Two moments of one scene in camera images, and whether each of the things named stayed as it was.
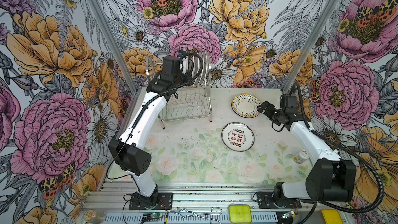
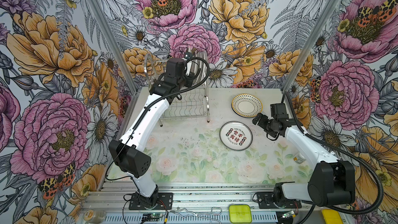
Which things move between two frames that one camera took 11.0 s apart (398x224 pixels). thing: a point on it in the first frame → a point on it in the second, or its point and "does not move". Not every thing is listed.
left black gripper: (186, 79) does not move
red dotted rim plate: (193, 69) → (236, 135)
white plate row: (197, 68) does not move
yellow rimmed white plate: (245, 106) does not move
